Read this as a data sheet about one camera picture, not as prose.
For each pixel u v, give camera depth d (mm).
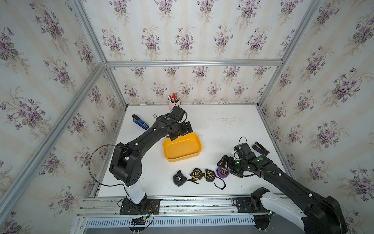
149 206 730
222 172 818
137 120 1049
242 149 643
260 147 930
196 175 800
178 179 784
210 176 800
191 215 715
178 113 675
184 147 952
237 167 724
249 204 727
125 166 453
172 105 1062
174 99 1112
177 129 745
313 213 386
